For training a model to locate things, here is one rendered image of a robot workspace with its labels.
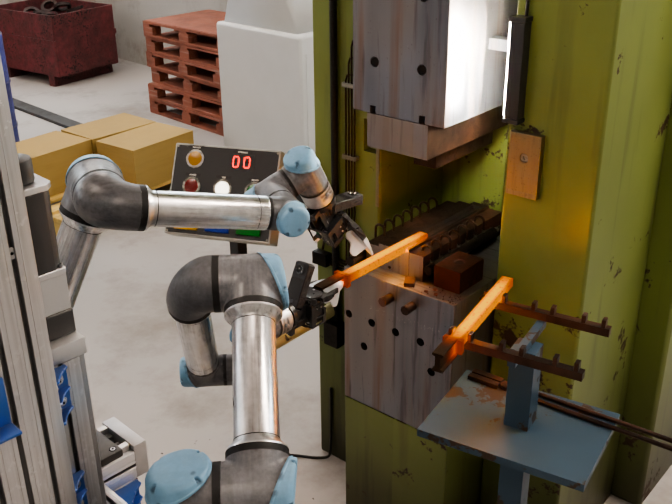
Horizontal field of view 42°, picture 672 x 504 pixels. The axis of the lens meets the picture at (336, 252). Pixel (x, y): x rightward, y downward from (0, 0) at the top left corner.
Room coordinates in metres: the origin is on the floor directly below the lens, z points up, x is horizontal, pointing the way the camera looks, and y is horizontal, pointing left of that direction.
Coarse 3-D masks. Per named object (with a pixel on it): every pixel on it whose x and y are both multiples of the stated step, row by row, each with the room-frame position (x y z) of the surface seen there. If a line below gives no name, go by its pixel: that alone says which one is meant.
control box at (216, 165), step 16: (176, 144) 2.56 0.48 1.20; (192, 144) 2.55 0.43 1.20; (176, 160) 2.53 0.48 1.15; (208, 160) 2.51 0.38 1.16; (224, 160) 2.50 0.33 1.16; (240, 160) 2.48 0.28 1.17; (256, 160) 2.47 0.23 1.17; (272, 160) 2.46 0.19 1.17; (176, 176) 2.51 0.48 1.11; (192, 176) 2.50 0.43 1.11; (208, 176) 2.48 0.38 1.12; (224, 176) 2.47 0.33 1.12; (240, 176) 2.46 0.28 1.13; (256, 176) 2.45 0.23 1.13; (208, 192) 2.46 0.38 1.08; (240, 192) 2.44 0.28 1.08; (224, 240) 2.42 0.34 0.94; (240, 240) 2.36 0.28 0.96; (256, 240) 2.35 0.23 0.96; (272, 240) 2.36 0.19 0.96
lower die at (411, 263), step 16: (432, 208) 2.55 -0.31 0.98; (448, 208) 2.52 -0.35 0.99; (464, 208) 2.50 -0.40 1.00; (480, 208) 2.50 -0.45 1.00; (416, 224) 2.40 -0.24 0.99; (432, 224) 2.38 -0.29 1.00; (464, 224) 2.39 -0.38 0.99; (480, 224) 2.39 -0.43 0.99; (496, 224) 2.47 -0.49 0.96; (384, 240) 2.29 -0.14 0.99; (400, 240) 2.28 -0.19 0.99; (448, 240) 2.28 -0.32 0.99; (464, 240) 2.33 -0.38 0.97; (368, 256) 2.29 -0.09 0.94; (400, 256) 2.22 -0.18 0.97; (416, 256) 2.18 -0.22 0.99; (400, 272) 2.22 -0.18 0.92; (416, 272) 2.18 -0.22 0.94
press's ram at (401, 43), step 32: (384, 0) 2.26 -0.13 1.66; (416, 0) 2.20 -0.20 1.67; (448, 0) 2.14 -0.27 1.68; (480, 0) 2.24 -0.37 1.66; (512, 0) 2.36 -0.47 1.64; (384, 32) 2.26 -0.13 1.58; (416, 32) 2.20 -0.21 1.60; (448, 32) 2.14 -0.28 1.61; (480, 32) 2.25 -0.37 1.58; (384, 64) 2.26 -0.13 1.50; (416, 64) 2.19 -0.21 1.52; (448, 64) 2.14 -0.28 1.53; (480, 64) 2.25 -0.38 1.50; (384, 96) 2.26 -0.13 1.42; (416, 96) 2.19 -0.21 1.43; (448, 96) 2.14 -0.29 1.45; (480, 96) 2.26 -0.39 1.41
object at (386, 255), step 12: (408, 240) 2.24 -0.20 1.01; (420, 240) 2.26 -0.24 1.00; (384, 252) 2.16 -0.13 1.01; (396, 252) 2.18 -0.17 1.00; (360, 264) 2.09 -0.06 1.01; (372, 264) 2.09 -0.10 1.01; (336, 276) 2.01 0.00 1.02; (348, 276) 2.00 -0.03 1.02; (360, 276) 2.06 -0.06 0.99; (324, 288) 1.95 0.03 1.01
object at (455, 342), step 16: (496, 288) 1.89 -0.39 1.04; (480, 304) 1.81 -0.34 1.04; (496, 304) 1.84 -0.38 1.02; (464, 320) 1.74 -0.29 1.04; (480, 320) 1.75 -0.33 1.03; (448, 336) 1.65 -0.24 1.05; (464, 336) 1.67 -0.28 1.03; (432, 352) 1.58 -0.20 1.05; (448, 352) 1.61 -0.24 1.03; (432, 368) 1.58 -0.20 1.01
